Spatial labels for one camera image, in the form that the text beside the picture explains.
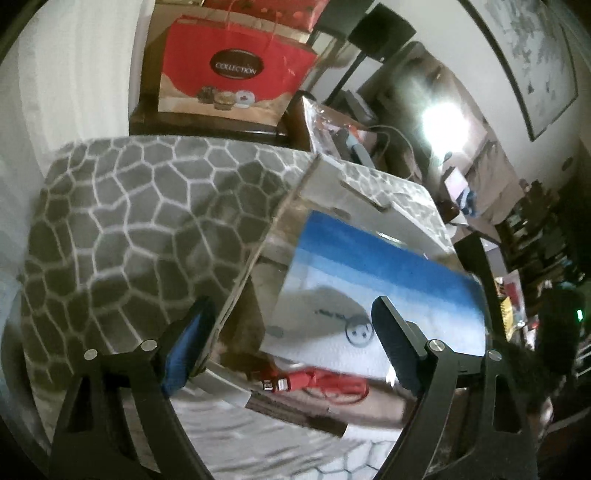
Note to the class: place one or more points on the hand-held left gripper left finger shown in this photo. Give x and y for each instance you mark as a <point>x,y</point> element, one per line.
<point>184,350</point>

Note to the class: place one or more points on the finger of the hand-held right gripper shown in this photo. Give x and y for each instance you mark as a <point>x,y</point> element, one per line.
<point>480,277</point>

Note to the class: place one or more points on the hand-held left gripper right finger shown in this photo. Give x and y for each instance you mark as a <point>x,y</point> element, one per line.
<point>397,341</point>

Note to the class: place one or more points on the blue white tissue packet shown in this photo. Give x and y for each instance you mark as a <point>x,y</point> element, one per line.
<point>346,286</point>

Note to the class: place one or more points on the white cardboard tray box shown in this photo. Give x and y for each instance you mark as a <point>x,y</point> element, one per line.
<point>415,221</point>

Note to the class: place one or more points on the white small box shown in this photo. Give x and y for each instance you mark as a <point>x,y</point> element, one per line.
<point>457,187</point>

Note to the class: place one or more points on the grey patterned blanket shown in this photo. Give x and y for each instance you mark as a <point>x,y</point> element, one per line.
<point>138,230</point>

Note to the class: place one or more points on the black television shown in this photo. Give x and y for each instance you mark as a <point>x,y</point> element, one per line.
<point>415,83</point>

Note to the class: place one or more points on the clear plastic bag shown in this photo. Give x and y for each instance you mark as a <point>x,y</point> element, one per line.
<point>323,124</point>

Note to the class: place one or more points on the framed painting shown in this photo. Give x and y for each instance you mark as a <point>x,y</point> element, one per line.
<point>531,55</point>

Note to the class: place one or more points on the black speaker on stand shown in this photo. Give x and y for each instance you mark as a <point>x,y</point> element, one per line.
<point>383,34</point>
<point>344,18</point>

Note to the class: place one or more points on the red gift bag oval logo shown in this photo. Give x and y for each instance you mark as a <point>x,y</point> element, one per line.
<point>194,69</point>

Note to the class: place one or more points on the white curtain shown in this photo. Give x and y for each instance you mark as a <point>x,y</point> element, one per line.
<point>69,92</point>

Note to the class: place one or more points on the brown cardboard box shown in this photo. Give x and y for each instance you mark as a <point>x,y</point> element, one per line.
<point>152,55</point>

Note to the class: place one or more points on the red gift box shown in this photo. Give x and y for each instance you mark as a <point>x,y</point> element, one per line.
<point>277,9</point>

